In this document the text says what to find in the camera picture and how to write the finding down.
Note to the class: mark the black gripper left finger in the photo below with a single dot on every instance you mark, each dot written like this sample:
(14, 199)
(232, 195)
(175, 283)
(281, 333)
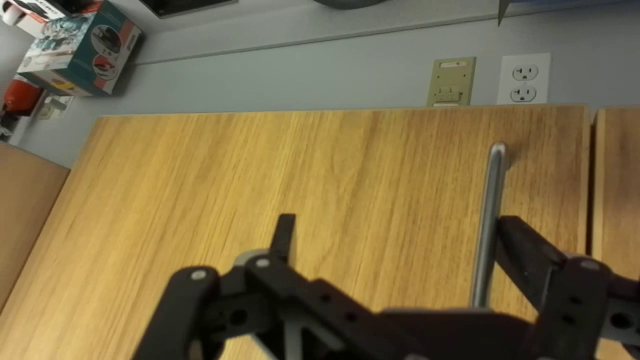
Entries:
(285, 241)

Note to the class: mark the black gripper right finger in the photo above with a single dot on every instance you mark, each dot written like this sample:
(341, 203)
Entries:
(531, 260)

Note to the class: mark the small wooden cabinet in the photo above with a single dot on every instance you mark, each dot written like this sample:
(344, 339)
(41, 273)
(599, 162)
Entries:
(26, 212)

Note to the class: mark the black glass cooktop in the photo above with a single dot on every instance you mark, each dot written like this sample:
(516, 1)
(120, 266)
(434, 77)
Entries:
(186, 5)

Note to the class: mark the teal printed carton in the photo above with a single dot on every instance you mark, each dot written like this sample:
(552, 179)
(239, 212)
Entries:
(81, 50)

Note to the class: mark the red bottle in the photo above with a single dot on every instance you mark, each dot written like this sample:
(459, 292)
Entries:
(20, 96)

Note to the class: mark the white wall outlet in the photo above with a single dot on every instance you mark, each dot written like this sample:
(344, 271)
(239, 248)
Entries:
(525, 79)

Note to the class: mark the beige switch plate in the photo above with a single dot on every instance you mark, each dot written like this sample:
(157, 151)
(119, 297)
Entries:
(452, 81)

